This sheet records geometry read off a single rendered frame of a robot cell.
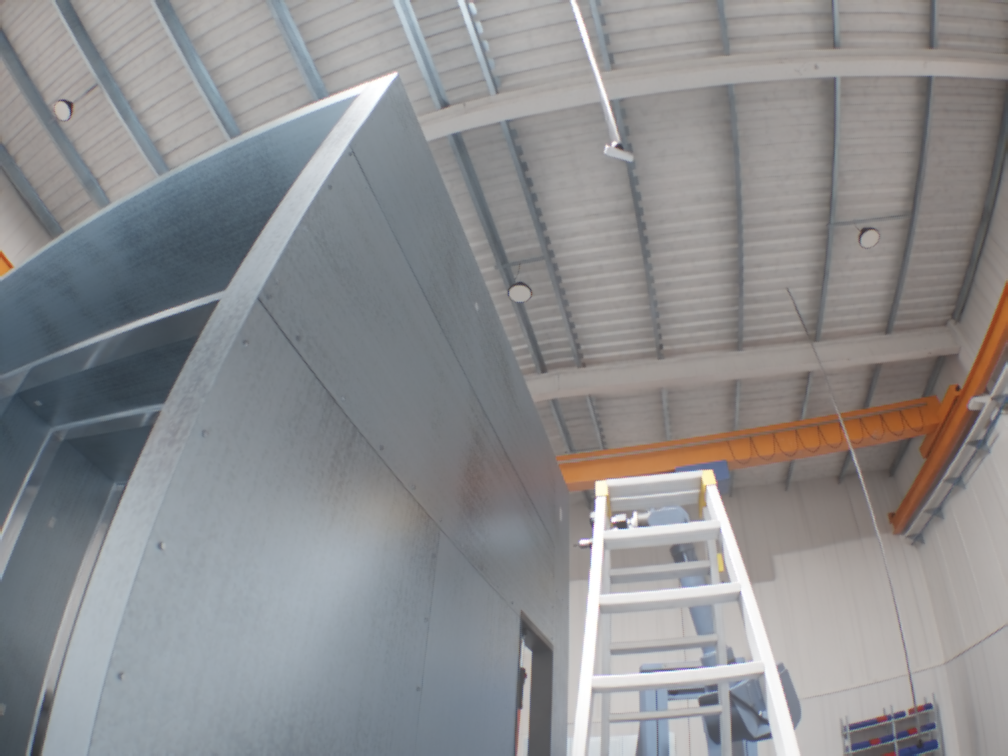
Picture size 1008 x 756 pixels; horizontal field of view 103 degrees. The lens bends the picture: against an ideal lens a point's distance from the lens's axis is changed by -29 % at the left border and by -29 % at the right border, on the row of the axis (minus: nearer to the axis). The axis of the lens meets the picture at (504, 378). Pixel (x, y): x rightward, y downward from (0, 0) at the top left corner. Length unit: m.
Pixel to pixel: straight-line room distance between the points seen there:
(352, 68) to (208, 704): 7.09
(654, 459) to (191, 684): 9.50
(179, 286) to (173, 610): 2.01
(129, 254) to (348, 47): 5.18
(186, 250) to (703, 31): 5.99
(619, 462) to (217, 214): 8.67
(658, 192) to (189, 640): 7.57
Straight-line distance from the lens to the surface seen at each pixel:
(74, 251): 2.85
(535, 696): 2.68
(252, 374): 0.89
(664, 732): 3.41
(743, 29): 7.12
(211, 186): 2.19
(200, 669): 0.78
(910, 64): 7.28
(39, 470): 4.50
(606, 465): 10.00
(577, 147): 7.43
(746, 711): 2.78
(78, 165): 9.77
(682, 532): 1.48
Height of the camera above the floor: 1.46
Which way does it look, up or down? 41 degrees up
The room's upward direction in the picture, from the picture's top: 4 degrees clockwise
